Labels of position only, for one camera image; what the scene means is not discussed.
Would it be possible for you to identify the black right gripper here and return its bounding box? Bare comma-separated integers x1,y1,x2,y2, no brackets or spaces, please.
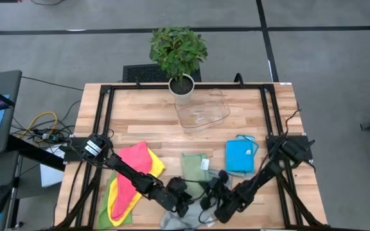
200,169,234,210

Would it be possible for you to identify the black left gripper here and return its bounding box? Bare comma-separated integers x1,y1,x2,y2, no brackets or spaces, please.
161,176,193,218

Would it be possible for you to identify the grey waffle towel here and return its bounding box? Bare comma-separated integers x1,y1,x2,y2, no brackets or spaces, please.
159,169,233,230

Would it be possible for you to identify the pale green towel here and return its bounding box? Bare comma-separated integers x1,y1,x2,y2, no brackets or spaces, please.
181,153,211,198

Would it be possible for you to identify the pink towel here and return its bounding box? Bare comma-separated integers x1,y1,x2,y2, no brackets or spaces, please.
110,141,154,222

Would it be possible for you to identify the light blue teal-edged towel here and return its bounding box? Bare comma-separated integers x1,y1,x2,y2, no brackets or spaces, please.
226,133,260,178

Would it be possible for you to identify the yellow towel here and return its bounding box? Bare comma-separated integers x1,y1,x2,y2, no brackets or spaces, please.
107,147,167,227

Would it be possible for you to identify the clear plastic bin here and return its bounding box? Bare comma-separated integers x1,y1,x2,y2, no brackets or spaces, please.
174,89,231,134

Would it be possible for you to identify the bright green towel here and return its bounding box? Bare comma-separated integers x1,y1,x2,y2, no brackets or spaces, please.
97,171,133,230

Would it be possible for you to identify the white plant pot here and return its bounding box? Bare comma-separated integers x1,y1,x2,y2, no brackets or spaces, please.
168,74,195,105

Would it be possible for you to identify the black floor grille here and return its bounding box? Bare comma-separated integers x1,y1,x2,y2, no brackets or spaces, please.
122,63,202,83

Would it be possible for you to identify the white paper sheet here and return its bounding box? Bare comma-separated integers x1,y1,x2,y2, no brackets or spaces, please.
39,146,66,189

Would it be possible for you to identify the green leafy plant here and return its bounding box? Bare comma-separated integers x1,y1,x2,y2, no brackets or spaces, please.
148,26,209,83

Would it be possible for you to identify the black desk support beam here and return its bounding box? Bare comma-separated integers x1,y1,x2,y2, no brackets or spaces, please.
6,134,66,173

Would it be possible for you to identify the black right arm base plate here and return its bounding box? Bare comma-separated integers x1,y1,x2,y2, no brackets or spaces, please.
266,134,316,161

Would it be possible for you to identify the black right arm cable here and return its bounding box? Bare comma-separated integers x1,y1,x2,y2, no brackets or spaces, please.
284,108,302,139

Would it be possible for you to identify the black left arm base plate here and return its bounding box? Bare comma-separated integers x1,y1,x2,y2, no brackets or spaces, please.
63,137,109,163

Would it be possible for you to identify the yellow cable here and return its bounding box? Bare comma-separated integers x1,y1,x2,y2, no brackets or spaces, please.
17,111,59,141

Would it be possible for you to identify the long black floor cable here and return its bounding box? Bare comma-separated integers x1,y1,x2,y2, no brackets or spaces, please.
21,76,85,92

